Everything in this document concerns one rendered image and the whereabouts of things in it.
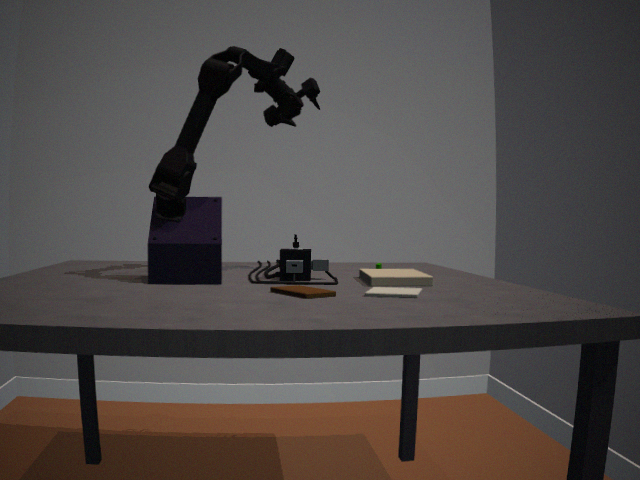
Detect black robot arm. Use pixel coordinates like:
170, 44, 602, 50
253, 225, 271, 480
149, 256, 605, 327
149, 46, 303, 222

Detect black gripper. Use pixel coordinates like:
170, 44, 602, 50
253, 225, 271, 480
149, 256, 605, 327
263, 78, 320, 127

